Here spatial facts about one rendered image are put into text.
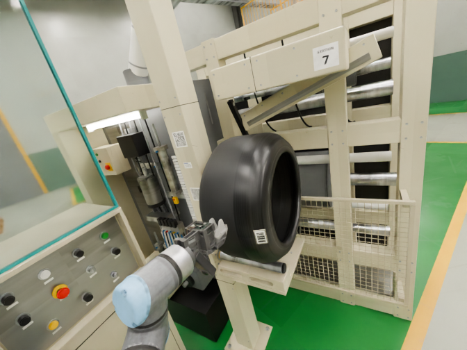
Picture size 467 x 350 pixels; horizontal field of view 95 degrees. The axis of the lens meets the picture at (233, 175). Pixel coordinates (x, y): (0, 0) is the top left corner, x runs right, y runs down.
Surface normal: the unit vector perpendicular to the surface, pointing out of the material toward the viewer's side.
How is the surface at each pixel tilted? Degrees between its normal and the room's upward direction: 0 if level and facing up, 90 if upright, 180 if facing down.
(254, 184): 63
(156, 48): 90
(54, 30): 90
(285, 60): 90
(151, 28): 90
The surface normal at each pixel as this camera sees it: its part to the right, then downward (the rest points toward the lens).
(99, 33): 0.62, 0.13
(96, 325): 0.85, -0.01
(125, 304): -0.50, 0.20
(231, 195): -0.53, -0.09
